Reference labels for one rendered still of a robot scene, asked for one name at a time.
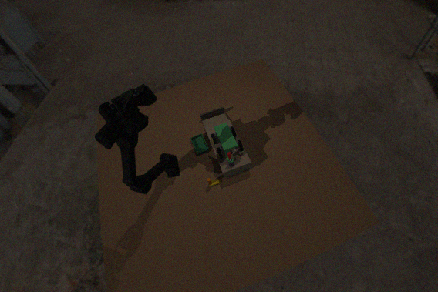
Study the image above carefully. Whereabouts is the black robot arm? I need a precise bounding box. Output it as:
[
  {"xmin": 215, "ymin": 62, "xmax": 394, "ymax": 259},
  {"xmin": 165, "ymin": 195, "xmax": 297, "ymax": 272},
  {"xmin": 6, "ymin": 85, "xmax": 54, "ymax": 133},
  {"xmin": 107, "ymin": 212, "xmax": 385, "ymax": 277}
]
[{"xmin": 95, "ymin": 112, "xmax": 180, "ymax": 195}]

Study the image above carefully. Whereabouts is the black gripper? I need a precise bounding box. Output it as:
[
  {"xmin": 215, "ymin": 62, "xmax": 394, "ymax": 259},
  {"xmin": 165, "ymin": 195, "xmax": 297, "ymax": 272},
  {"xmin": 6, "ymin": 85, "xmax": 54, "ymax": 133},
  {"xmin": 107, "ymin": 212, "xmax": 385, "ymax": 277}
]
[{"xmin": 98, "ymin": 84, "xmax": 157, "ymax": 125}]

